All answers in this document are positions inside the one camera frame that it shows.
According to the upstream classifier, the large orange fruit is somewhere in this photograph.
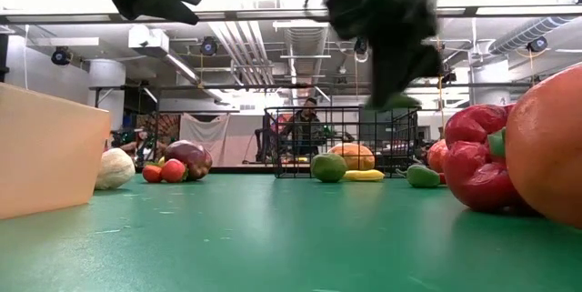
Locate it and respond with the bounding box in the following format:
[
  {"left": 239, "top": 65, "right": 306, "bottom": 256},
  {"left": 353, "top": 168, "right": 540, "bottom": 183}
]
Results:
[{"left": 505, "top": 62, "right": 582, "bottom": 231}]

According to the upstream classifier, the yellow banana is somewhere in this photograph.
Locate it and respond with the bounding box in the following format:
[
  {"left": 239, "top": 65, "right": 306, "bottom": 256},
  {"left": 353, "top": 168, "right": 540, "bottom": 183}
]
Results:
[{"left": 341, "top": 168, "right": 386, "bottom": 183}]

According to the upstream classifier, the green lime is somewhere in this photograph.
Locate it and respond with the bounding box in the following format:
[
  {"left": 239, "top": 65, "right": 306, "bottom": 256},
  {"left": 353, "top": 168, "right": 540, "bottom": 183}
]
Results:
[{"left": 310, "top": 152, "right": 349, "bottom": 184}]

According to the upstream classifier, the long ceiling light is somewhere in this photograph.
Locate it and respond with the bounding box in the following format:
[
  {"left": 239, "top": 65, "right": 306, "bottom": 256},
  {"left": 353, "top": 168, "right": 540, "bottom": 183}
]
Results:
[{"left": 163, "top": 53, "right": 204, "bottom": 85}]

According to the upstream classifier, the white ceiling air unit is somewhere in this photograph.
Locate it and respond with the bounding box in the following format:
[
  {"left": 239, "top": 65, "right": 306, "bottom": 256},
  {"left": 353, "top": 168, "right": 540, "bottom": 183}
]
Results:
[{"left": 127, "top": 25, "right": 170, "bottom": 59}]

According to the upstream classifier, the pale pink hanging cloth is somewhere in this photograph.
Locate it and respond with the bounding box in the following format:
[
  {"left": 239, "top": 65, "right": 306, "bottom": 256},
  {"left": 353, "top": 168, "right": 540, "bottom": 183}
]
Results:
[{"left": 178, "top": 112, "right": 265, "bottom": 168}]

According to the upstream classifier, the black wire basket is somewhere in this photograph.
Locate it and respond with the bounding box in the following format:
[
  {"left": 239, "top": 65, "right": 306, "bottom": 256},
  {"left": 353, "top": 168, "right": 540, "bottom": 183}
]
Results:
[{"left": 264, "top": 105, "right": 422, "bottom": 179}]

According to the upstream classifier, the person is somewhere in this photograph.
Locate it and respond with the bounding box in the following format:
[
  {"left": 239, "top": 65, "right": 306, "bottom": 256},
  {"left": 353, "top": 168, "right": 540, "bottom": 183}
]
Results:
[
  {"left": 111, "top": 128, "right": 154, "bottom": 166},
  {"left": 279, "top": 96, "right": 326, "bottom": 159}
]

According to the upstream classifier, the white garlic bulb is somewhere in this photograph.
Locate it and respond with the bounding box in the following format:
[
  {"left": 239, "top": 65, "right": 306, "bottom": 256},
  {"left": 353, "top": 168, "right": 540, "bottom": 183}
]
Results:
[{"left": 94, "top": 147, "right": 136, "bottom": 191}]

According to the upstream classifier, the white round column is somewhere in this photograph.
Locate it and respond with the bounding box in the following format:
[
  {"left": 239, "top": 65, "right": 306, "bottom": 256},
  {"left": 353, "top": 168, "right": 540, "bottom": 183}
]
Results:
[
  {"left": 467, "top": 57, "right": 513, "bottom": 106},
  {"left": 87, "top": 58, "right": 127, "bottom": 132}
]

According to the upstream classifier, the green pepper with stem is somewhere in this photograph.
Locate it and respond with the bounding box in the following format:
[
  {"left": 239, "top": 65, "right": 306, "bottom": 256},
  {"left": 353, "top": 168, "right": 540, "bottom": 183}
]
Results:
[{"left": 395, "top": 163, "right": 442, "bottom": 189}]

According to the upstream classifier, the black horizontal pipe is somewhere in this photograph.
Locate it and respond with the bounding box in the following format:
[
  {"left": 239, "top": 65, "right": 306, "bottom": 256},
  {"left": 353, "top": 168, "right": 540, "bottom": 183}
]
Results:
[{"left": 88, "top": 81, "right": 533, "bottom": 92}]

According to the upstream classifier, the light green pepper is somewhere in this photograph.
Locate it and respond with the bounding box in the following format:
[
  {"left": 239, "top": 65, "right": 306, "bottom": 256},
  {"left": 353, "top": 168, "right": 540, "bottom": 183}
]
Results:
[{"left": 363, "top": 93, "right": 423, "bottom": 112}]

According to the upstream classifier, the brown patterned hanging cloth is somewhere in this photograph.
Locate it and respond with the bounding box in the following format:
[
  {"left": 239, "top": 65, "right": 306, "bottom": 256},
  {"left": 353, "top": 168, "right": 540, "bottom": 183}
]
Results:
[{"left": 135, "top": 113, "right": 182, "bottom": 152}]

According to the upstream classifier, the dark red apple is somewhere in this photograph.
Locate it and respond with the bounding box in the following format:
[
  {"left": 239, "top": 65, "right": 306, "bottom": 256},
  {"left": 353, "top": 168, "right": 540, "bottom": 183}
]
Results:
[{"left": 163, "top": 139, "right": 214, "bottom": 182}]

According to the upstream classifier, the translucent orange plastic tray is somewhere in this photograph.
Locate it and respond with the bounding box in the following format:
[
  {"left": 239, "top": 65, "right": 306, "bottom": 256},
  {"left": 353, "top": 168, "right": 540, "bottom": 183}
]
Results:
[{"left": 0, "top": 81, "right": 113, "bottom": 221}]

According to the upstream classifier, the silver spiral duct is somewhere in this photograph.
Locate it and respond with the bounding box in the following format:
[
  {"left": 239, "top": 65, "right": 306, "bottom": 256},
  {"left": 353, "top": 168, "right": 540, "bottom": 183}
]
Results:
[{"left": 487, "top": 15, "right": 578, "bottom": 55}]

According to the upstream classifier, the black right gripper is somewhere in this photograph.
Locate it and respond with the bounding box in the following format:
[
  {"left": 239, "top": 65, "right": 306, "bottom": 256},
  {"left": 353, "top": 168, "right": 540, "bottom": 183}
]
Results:
[{"left": 323, "top": 0, "right": 446, "bottom": 110}]

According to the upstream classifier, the yellow hanging cord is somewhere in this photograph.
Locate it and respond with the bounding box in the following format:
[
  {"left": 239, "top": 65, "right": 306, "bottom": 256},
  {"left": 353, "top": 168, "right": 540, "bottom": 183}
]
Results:
[{"left": 435, "top": 36, "right": 446, "bottom": 141}]

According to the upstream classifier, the orange pumpkin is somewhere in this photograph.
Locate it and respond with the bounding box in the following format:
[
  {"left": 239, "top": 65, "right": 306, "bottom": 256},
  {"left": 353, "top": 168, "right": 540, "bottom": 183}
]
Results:
[{"left": 327, "top": 142, "right": 376, "bottom": 172}]

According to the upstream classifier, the bright red apple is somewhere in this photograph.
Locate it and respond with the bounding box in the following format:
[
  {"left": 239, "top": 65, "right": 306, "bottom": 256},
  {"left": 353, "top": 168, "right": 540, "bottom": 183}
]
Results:
[{"left": 160, "top": 158, "right": 188, "bottom": 185}]

